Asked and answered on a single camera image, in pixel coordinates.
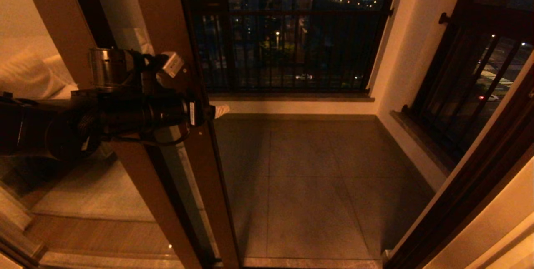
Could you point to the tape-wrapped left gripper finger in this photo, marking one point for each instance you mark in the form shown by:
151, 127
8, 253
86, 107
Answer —
222, 111

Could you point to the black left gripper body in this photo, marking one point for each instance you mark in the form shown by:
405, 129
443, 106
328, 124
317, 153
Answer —
202, 112

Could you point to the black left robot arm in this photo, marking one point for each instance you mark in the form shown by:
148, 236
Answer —
33, 127

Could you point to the black metal balcony railing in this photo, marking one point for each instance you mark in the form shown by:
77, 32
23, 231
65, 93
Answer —
479, 23
292, 10

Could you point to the dark brown door jamb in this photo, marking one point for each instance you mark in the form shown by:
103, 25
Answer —
500, 148

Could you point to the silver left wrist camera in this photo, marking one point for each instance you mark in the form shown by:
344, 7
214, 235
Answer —
172, 64

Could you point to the fixed glass door brown frame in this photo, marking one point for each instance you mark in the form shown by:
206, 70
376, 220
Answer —
58, 23

